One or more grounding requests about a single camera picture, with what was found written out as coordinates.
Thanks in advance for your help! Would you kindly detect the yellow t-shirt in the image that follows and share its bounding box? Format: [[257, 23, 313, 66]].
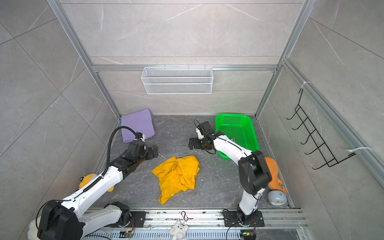
[[152, 156, 200, 205]]

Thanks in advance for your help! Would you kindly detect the green plastic basket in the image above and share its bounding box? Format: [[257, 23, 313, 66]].
[[215, 114, 260, 152]]

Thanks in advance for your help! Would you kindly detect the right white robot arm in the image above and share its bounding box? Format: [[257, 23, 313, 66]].
[[188, 132, 272, 225]]

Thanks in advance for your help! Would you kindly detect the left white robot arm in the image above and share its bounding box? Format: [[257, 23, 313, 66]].
[[29, 140, 159, 240]]

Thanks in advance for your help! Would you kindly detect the folded purple t-shirt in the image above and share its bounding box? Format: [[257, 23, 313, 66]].
[[120, 109, 156, 139]]

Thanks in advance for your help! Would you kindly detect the yellow plush toy red dress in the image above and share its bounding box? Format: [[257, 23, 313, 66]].
[[79, 174, 97, 189]]

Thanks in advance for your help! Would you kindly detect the small white plush toy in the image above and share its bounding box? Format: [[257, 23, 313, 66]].
[[170, 220, 189, 240]]

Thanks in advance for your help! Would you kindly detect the orange plush toy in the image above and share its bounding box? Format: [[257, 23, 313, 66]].
[[265, 157, 287, 195]]

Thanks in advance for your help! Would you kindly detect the grey round plush head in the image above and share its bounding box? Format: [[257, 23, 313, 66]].
[[267, 190, 288, 208]]

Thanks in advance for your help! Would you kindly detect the white plush bear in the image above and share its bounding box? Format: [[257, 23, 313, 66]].
[[27, 220, 40, 240]]

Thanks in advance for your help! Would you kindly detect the black corrugated cable hose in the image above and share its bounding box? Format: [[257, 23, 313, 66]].
[[101, 125, 142, 178]]

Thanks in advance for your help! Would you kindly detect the white wire mesh basket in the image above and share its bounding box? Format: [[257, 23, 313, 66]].
[[141, 67, 214, 95]]

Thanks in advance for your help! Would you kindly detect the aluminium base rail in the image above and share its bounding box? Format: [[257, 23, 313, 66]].
[[85, 209, 313, 240]]

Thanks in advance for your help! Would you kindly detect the black wire hook rack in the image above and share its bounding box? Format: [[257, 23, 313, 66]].
[[286, 89, 356, 170]]

